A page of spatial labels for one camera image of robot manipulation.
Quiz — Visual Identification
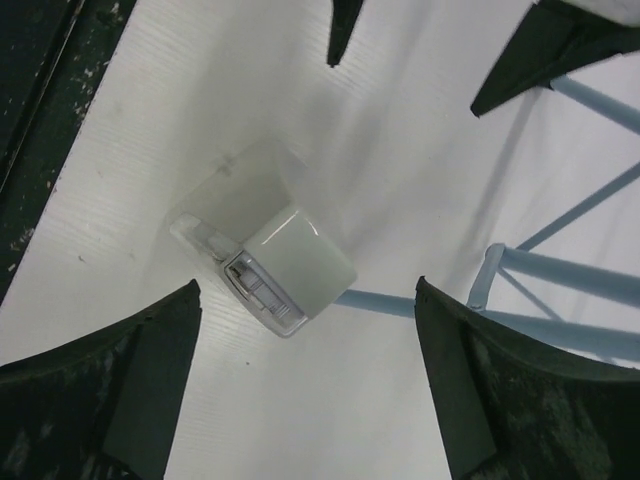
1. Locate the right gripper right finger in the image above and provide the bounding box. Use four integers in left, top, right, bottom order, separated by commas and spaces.
414, 278, 639, 479

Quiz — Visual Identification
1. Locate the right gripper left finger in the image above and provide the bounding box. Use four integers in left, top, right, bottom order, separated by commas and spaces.
1, 280, 202, 479

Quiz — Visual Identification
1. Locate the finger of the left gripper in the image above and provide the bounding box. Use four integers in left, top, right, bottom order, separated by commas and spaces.
470, 1, 639, 117
327, 0, 364, 68

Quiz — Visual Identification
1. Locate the grey metronome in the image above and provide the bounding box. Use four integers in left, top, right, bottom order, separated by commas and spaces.
167, 138, 357, 338

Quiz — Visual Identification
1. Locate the light blue music stand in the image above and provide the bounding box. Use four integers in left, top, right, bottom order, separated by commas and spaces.
335, 75, 639, 364

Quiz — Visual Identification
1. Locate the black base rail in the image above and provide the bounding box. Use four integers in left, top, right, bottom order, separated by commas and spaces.
1, 0, 135, 293

